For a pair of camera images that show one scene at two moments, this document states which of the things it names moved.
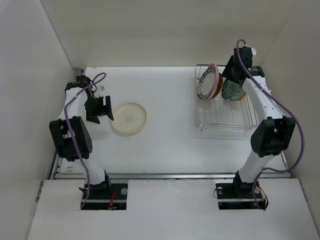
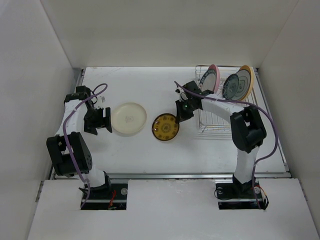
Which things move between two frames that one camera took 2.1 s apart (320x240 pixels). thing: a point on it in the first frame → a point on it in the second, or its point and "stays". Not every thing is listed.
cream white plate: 128,117 stays
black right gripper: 227,72 → 181,115
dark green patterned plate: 229,88 stays
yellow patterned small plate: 220,87 → 165,126
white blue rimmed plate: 205,83 stays
